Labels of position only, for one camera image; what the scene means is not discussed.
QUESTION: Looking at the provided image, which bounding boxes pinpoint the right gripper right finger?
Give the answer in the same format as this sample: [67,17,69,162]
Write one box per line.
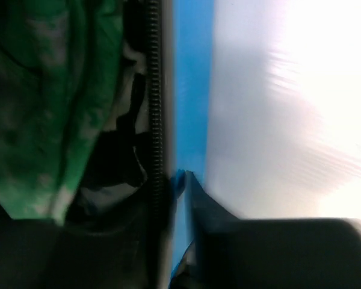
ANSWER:
[186,172,361,288]

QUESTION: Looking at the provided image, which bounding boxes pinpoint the green tie-dye shorts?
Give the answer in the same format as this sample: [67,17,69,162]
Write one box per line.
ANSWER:
[0,1,123,223]

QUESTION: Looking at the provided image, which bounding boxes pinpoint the blue hard-shell suitcase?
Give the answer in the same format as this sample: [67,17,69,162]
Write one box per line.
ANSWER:
[66,0,214,289]

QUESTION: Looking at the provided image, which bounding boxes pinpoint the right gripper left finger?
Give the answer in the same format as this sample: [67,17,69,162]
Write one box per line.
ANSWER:
[0,192,173,288]

